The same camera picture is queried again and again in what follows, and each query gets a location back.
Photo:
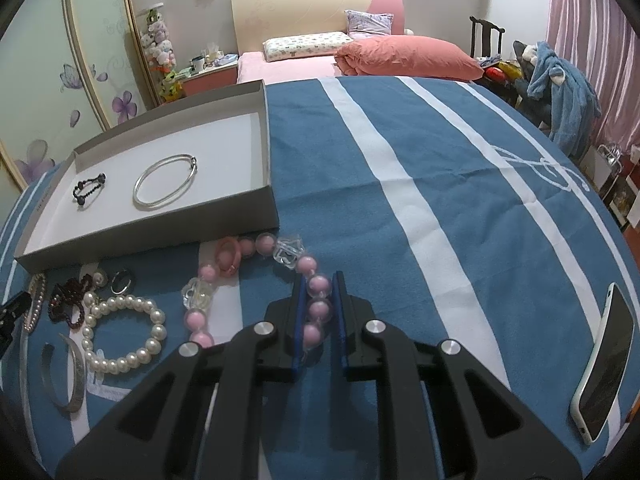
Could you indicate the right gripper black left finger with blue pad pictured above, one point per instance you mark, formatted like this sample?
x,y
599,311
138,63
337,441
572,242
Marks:
x,y
196,415

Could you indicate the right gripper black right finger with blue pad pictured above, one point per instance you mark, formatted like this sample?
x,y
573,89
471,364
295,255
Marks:
x,y
441,413

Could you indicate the silver open cuff bangle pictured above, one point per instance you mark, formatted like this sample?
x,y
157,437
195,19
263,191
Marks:
x,y
74,397

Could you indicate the white smartphone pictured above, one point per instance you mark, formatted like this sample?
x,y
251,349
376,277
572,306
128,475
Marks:
x,y
597,391

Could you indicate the blue striped bedspread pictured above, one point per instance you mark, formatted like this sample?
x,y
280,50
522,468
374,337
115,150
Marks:
x,y
450,212

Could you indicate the silver bangle in tray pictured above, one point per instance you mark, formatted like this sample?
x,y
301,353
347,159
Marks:
x,y
164,181

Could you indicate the grey cardboard tray box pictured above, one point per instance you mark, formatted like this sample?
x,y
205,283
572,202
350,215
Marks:
x,y
83,212

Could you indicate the floral sliding wardrobe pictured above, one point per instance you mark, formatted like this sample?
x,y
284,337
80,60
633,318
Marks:
x,y
69,71

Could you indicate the stack of plush toys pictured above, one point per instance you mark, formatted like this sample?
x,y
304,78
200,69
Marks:
x,y
158,53

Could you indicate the pink nightstand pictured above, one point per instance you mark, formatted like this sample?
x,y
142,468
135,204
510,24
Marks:
x,y
210,79

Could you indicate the blue plush robe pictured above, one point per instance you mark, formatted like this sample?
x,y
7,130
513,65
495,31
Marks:
x,y
575,106

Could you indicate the pink bed sheet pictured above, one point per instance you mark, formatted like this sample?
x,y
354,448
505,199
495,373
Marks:
x,y
253,66

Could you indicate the salmon folded duvet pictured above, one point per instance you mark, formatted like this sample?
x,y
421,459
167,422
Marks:
x,y
413,56

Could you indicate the cream pink headboard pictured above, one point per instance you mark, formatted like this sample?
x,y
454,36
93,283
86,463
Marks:
x,y
256,21

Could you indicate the white patterned pillow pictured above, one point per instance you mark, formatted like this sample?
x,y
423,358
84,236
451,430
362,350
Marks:
x,y
304,46

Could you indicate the dark wooden chair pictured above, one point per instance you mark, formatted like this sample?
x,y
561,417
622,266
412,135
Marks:
x,y
484,30

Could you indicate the purple floral pillow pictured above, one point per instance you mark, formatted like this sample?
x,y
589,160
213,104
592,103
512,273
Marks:
x,y
359,22

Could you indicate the pink curtain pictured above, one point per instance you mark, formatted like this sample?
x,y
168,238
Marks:
x,y
596,36

